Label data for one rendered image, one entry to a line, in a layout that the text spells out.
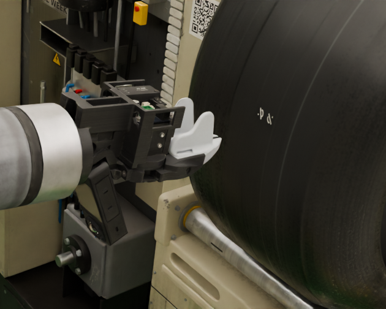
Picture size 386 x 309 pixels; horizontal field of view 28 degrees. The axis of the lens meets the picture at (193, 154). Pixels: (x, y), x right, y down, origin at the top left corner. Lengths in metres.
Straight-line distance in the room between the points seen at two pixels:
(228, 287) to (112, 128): 0.57
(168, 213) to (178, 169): 0.52
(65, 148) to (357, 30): 0.36
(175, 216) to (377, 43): 0.57
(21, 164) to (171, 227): 0.68
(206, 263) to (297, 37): 0.51
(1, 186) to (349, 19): 0.43
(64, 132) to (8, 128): 0.05
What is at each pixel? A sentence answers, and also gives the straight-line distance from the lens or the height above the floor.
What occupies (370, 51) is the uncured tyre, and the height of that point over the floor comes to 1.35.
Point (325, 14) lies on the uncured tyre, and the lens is 0.90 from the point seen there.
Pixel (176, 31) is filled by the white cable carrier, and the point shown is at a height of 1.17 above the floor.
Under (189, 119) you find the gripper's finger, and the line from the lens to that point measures 0.84.
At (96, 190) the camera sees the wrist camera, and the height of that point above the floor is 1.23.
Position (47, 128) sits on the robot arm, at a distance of 0.68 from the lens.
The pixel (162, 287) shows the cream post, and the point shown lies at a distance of 1.59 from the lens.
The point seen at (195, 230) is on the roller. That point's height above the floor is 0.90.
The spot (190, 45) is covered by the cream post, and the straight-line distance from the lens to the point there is 1.33.
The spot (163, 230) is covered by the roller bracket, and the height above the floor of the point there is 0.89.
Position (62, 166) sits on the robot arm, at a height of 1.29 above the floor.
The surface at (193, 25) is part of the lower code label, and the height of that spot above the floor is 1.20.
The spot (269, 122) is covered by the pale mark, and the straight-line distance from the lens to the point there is 0.91.
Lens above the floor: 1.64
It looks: 29 degrees down
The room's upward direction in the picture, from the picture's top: 8 degrees clockwise
